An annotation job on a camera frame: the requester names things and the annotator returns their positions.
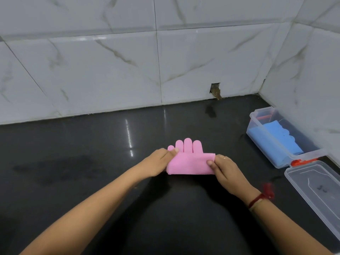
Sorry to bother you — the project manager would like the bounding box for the person's left hand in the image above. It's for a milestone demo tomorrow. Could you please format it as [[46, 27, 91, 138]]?
[[135, 148, 180, 179]]

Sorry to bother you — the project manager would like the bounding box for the red thread wristband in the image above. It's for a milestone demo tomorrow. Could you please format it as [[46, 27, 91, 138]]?
[[248, 183, 275, 209]]

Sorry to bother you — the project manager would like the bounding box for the person's left forearm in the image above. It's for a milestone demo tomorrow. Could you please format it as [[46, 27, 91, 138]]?
[[20, 167, 149, 255]]

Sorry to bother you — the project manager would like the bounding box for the clear plastic container lid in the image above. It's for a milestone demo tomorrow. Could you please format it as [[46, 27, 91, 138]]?
[[284, 159, 340, 240]]

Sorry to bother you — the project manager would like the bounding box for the clear plastic container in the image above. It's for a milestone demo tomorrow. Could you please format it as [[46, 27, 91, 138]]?
[[246, 106, 327, 169]]

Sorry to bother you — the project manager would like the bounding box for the blue rubber glove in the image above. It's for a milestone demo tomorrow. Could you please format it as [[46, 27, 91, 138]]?
[[248, 121, 304, 168]]

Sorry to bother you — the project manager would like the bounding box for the pink rubber glove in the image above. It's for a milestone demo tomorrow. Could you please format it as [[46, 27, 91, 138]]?
[[166, 138, 216, 175]]

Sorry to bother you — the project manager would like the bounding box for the person's right forearm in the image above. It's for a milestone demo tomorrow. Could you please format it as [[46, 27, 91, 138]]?
[[246, 189, 332, 255]]

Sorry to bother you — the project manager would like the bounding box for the person's right hand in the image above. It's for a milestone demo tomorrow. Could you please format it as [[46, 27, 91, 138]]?
[[207, 154, 257, 199]]

